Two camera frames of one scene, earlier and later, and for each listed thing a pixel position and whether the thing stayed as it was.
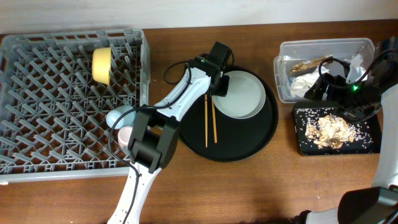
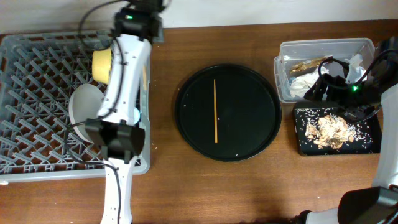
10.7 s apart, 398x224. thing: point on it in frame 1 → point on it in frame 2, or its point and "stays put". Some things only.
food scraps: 330,130 stays put
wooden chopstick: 206,110 → 144,78
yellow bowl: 101,65 stays put
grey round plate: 245,96 → 84,104
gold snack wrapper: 310,63 stays put
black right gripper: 336,83 stays put
